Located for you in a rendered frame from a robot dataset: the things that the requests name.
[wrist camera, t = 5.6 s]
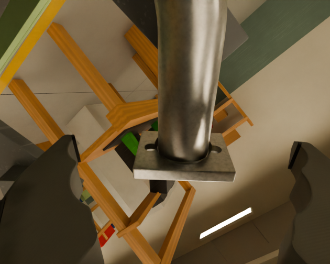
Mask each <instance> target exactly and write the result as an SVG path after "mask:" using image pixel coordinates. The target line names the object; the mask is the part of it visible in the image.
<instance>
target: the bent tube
mask: <svg viewBox="0 0 330 264"><path fill-rule="evenodd" d="M154 3H155V8H156V15H157V25H158V131H142V133H141V137H140V141H139V145H138V149H137V153H136V157H135V162H134V166H133V177H134V179H149V180H178V181H206V182H234V179H235V175H236V171H235V168H234V165H233V162H232V160H231V157H230V155H229V152H228V149H227V147H226V144H225V141H224V138H223V135H222V134H221V133H211V128H212V121H213V114H214V107H215V100H216V93H217V86H218V79H219V72H220V68H221V61H222V54H223V47H224V40H225V31H226V22H227V0H154Z"/></svg>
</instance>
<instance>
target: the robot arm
mask: <svg viewBox="0 0 330 264"><path fill-rule="evenodd" d="M78 162H81V159H80V155H79V151H78V147H77V144H76V139H75V135H64V136H62V137H61V138H60V139H59V140H57V141H56V142H55V143H54V144H53V145H52V146H51V147H50V148H49V149H47V150H46V151H45V152H44V153H43V154H42V155H41V156H40V157H39V158H37V159H36V160H35V161H34V162H33V163H32V164H31V165H30V166H29V167H28V168H27V169H26V170H25V171H24V172H23V173H22V174H21V175H20V176H19V177H18V178H17V179H16V180H15V182H14V183H13V184H12V185H11V187H10V188H9V190H8V191H7V192H6V194H5V195H4V197H3V198H2V200H0V264H104V258H103V254H102V250H101V246H100V242H99V239H98V235H97V231H96V227H95V223H94V219H93V215H92V212H91V209H90V208H89V207H88V206H87V205H85V204H84V203H82V202H81V201H79V200H80V197H81V194H82V192H83V188H82V183H81V180H80V176H79V172H78V168H77V166H78ZM288 169H290V170H291V172H292V174H293V175H294V177H295V185H294V187H293V189H292V191H291V193H290V196H289V198H290V201H291V202H292V204H293V206H294V208H295V211H296V215H295V217H294V219H293V220H292V222H291V224H290V226H289V228H288V230H287V232H286V234H285V236H284V238H283V240H282V242H281V244H280V247H279V253H278V261H277V264H330V159H329V158H328V157H327V156H325V155H324V154H323V153H322V152H320V151H319V150H318V149H317V148H316V147H314V146H313V145H312V144H310V143H308V142H301V141H294V143H293V145H292V148H291V153H290V159H289V165H288Z"/></svg>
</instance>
